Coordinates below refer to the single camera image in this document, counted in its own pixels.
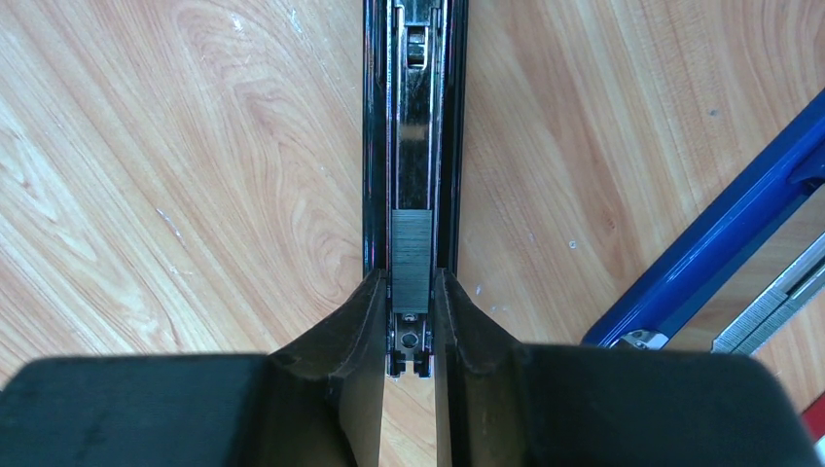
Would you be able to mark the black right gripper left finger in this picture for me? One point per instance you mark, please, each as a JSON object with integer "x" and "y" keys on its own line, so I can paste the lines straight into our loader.
{"x": 316, "y": 401}

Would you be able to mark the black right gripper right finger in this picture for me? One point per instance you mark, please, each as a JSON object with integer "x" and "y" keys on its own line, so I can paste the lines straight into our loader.
{"x": 503, "y": 402}

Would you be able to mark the blue stapler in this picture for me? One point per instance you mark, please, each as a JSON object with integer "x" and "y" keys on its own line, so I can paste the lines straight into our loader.
{"x": 725, "y": 235}

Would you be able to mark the black stapler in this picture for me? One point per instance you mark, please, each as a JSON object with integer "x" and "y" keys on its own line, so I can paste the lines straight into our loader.
{"x": 414, "y": 75}

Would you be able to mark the white red staple box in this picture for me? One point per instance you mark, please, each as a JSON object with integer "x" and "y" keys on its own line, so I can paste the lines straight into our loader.
{"x": 814, "y": 418}

